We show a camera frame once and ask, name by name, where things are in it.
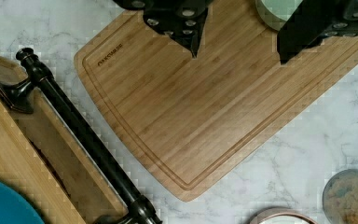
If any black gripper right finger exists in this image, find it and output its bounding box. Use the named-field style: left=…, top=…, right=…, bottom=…
left=277, top=0, right=358, bottom=64

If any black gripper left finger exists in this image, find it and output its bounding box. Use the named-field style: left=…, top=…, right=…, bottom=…
left=113, top=0, right=213, bottom=58

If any light green bowl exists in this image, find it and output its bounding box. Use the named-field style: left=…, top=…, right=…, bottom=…
left=255, top=0, right=303, bottom=31

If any bamboo cutting board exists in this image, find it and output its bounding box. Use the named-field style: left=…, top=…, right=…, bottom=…
left=74, top=0, right=358, bottom=202

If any clear cereal jar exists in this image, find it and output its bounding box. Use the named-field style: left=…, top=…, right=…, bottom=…
left=323, top=169, right=358, bottom=224

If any white plate with copper rim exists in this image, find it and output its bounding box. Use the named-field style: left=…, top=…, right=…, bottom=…
left=249, top=208, right=317, bottom=224

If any blue plate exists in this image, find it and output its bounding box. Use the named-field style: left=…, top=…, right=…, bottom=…
left=0, top=182, right=45, bottom=224

